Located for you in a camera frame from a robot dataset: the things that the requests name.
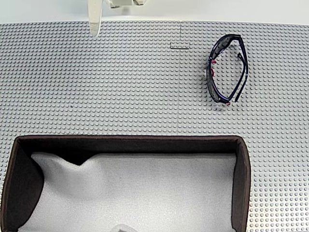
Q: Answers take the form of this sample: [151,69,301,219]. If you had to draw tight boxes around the dark blue glasses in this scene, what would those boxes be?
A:
[206,33,249,106]

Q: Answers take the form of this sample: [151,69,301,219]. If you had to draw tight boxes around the brown woven bin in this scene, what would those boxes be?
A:
[0,134,252,232]

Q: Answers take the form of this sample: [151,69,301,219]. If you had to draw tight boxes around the grey studded baseplate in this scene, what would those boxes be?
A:
[0,20,182,232]
[177,20,309,232]

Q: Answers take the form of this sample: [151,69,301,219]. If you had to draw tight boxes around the small clear brick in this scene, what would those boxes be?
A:
[170,41,190,50]

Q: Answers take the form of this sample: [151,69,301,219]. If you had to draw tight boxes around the white foam lining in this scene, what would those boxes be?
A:
[18,152,237,232]

